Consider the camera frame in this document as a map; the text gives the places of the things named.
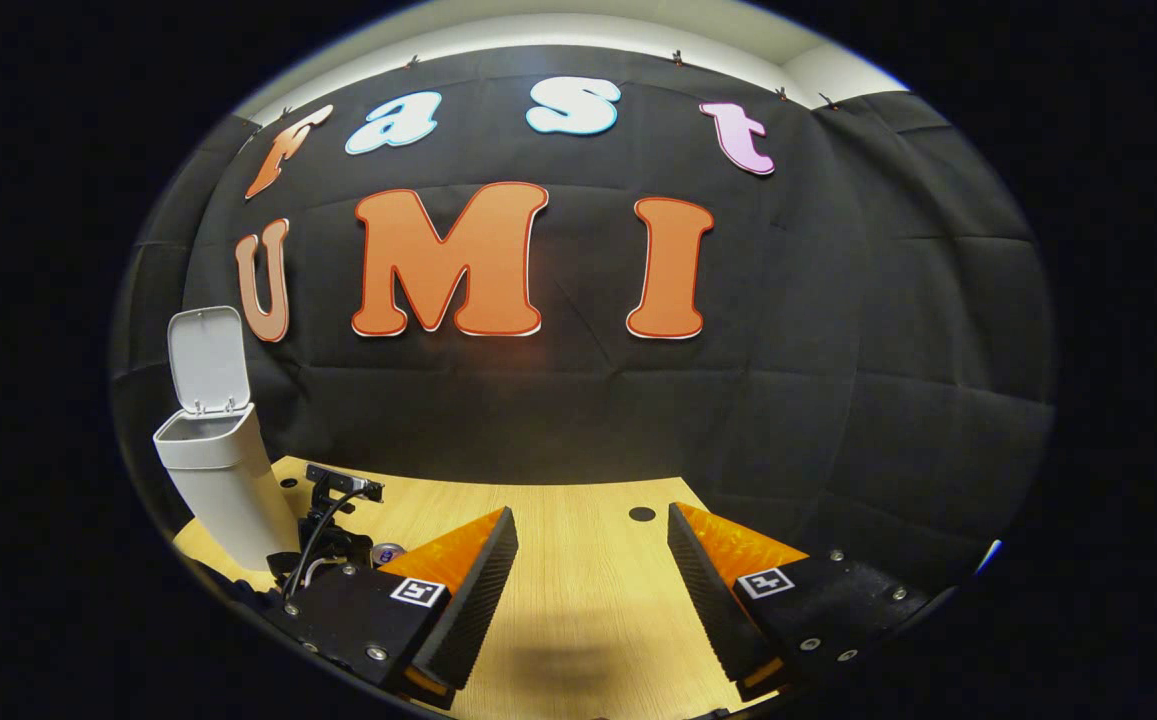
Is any wooden desktop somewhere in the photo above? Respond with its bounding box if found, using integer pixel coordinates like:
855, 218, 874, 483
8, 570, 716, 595
170, 455, 789, 720

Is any black backdrop cloth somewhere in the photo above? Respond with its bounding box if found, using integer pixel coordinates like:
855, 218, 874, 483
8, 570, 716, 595
110, 45, 1057, 591

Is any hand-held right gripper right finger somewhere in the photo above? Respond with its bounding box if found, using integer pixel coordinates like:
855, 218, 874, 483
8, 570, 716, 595
667, 502, 934, 703

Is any black cable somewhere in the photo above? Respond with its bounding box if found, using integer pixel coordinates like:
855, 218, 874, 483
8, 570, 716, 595
283, 485, 371, 601

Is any white desktop garbage bin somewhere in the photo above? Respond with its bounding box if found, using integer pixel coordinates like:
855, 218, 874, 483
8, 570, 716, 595
153, 305, 301, 571

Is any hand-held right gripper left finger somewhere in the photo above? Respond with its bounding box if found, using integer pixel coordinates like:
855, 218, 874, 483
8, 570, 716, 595
278, 506, 520, 713

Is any black webcam on stand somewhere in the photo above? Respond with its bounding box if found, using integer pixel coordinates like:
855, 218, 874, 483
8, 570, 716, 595
268, 463, 386, 601

